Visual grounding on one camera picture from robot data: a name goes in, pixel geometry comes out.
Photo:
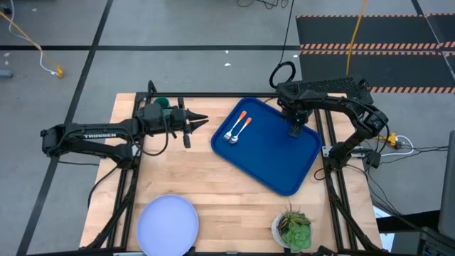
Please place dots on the black floor beam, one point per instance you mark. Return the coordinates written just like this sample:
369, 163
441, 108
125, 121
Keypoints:
409, 220

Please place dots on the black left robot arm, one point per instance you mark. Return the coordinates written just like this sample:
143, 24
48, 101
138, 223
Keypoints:
99, 133

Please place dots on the succulent plant in white pot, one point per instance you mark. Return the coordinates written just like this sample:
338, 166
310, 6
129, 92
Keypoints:
296, 236

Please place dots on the lavender round plate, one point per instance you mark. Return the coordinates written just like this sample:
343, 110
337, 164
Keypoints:
167, 227

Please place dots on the black aluminium table frame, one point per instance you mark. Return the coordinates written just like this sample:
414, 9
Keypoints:
213, 95

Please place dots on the green plastic cup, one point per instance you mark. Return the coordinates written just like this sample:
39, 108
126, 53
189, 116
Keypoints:
161, 102

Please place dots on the small grey floor box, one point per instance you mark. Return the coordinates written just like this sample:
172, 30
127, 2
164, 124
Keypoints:
5, 74

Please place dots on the small black adapter box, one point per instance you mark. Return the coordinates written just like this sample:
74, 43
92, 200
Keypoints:
373, 159

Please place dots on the blue plastic tray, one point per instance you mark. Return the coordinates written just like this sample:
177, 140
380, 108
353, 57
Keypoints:
270, 160

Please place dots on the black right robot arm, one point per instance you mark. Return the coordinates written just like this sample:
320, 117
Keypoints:
355, 106

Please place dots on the black mat with hazard stripes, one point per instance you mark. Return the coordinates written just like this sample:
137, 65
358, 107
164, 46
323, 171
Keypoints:
391, 32

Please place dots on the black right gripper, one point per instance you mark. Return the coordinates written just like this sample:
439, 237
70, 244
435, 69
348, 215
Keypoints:
295, 119

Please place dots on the black perforated equipment box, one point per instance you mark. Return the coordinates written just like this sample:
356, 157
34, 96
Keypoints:
327, 85

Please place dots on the grey cabinet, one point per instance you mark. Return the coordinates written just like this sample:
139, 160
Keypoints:
448, 185

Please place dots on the dark equipment case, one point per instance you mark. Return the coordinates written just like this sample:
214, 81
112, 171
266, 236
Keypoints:
426, 245

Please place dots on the yellow power plug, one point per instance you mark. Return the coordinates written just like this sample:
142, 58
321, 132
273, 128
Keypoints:
391, 139

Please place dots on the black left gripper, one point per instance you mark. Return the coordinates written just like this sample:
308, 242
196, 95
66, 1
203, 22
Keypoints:
179, 119

